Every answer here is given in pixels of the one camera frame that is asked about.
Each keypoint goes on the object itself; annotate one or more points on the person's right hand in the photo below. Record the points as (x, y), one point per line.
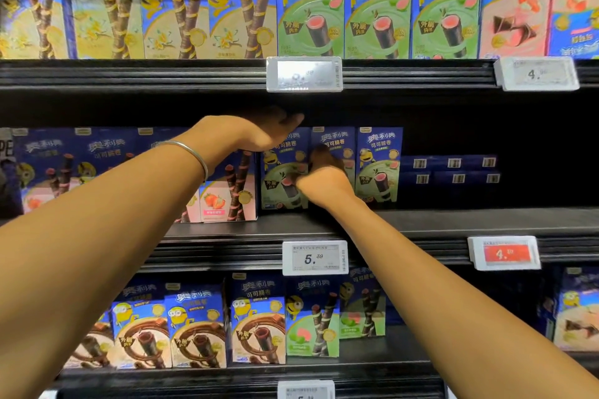
(327, 183)

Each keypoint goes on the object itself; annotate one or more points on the person's left hand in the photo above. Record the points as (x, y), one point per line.
(243, 130)

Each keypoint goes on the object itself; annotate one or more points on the person's left fingers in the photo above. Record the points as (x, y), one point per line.
(280, 122)

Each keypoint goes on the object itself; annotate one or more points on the person's right thumb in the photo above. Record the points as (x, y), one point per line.
(303, 180)

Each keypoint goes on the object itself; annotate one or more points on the green wafer roll box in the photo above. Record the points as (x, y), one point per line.
(311, 10)
(276, 188)
(339, 141)
(379, 10)
(447, 10)
(379, 165)

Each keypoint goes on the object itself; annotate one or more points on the person's right forearm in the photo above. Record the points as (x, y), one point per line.
(449, 310)

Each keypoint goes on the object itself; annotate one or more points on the person's left forearm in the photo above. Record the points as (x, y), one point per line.
(93, 244)

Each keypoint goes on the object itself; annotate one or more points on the white electronic price tag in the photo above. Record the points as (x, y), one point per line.
(315, 258)
(537, 73)
(306, 390)
(304, 74)

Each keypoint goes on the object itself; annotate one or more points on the yellow vanilla wafer stick box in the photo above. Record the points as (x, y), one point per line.
(175, 10)
(32, 10)
(243, 10)
(107, 10)

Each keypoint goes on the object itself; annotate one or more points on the black shelf board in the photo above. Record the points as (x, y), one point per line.
(374, 380)
(412, 235)
(140, 76)

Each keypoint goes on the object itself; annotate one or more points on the green wafer stick box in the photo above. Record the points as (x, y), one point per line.
(313, 319)
(362, 310)

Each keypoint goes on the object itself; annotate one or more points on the brown chocolate wafer roll box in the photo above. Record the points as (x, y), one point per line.
(257, 319)
(196, 328)
(93, 347)
(140, 333)

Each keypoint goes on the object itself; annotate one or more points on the stack of flat blue boxes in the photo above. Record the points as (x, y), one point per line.
(451, 169)

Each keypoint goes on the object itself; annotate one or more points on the red electronic price tag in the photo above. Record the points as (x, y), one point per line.
(504, 253)

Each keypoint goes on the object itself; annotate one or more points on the pink triangle wafer box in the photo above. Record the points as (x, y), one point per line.
(514, 10)

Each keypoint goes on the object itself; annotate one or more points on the dark snack package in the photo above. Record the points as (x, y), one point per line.
(5, 179)

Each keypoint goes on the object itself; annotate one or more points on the beige triangle wafer box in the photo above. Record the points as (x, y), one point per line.
(578, 310)

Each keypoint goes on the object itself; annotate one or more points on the pink and blue snack box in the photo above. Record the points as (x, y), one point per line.
(575, 10)

